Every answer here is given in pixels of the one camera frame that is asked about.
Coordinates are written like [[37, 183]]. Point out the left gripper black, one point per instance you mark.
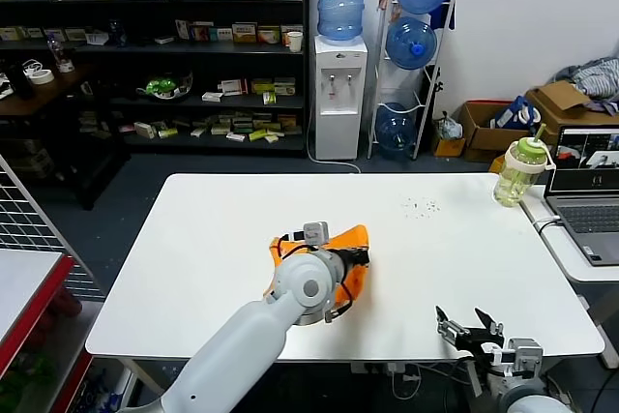
[[355, 257]]

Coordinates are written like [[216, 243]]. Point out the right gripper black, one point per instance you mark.
[[483, 345]]

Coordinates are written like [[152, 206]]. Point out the orange t-shirt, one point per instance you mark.
[[353, 239]]

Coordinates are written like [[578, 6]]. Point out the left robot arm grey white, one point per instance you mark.
[[242, 340]]

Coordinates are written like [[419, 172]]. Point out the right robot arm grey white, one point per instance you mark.
[[522, 398]]

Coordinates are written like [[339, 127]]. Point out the pile of blue grey clothes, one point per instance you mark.
[[599, 76]]

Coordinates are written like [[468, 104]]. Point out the white power strip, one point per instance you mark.
[[377, 368]]

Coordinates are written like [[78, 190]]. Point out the white side table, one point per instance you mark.
[[561, 253]]

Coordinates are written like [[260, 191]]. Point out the white water dispenser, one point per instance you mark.
[[337, 131]]

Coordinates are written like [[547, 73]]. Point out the small yellow cardboard box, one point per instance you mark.
[[446, 147]]

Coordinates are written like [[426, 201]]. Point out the grey laptop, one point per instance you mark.
[[585, 218]]

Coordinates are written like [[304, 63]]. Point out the grey plastic bag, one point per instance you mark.
[[449, 127]]

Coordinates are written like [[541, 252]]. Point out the clear bottle with green lid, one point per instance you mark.
[[516, 175]]

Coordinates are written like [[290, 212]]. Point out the open cardboard box red rim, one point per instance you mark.
[[483, 141]]

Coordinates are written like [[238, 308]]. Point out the white metal jug rack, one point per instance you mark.
[[377, 78]]

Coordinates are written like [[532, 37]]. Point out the black tripod stand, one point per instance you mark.
[[429, 93]]

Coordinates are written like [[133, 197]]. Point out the white and red carton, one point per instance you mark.
[[234, 86]]

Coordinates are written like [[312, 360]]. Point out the blue and white bag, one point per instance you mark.
[[511, 114]]

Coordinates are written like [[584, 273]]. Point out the small white carton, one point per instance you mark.
[[212, 96]]

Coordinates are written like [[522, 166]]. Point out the white paper cup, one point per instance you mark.
[[295, 42]]

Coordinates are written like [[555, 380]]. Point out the brown cardboard box with flap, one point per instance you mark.
[[561, 117]]

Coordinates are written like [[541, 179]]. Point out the white and orange carton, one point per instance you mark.
[[269, 35]]

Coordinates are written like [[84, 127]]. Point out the yellow and white carton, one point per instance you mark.
[[244, 32]]

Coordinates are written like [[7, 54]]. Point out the blue water jug with label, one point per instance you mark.
[[341, 1]]

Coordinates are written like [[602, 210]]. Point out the black shelving unit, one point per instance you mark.
[[193, 49]]

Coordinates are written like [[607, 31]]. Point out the dark blue bottle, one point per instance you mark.
[[118, 34]]

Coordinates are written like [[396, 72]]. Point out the white cabinet with red edge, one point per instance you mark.
[[24, 282]]

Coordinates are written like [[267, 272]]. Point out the brown wooden desk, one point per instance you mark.
[[43, 90]]

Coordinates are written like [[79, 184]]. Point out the clear plastic bottle red label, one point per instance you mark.
[[59, 51]]

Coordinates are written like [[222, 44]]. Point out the white tape roll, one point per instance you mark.
[[41, 76]]

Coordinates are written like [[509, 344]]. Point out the black device on desk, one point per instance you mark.
[[18, 80]]

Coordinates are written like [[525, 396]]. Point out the left wrist camera silver box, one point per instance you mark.
[[316, 233]]

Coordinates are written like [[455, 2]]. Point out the wrist camera silver box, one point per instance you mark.
[[524, 357], [316, 233]]

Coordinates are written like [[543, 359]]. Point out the right wrist camera silver box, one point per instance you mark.
[[524, 357]]

